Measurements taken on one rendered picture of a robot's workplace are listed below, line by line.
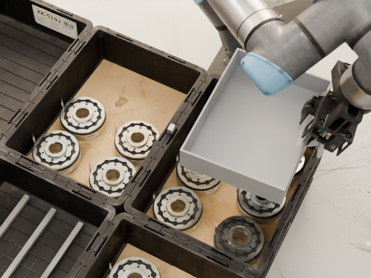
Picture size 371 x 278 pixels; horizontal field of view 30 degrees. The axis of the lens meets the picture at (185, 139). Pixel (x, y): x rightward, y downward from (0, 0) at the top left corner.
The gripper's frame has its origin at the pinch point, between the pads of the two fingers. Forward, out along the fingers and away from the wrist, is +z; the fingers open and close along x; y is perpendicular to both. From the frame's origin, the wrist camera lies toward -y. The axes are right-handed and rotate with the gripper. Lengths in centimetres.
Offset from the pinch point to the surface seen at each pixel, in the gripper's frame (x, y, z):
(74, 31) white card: -53, -23, 36
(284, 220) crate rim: 4.9, 9.7, 14.7
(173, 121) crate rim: -22.7, -4.3, 22.7
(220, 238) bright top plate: -3.8, 14.7, 24.5
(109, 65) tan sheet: -42, -20, 39
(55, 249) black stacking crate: -33, 28, 36
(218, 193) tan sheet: -6.8, 3.4, 28.5
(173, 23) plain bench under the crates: -33, -51, 50
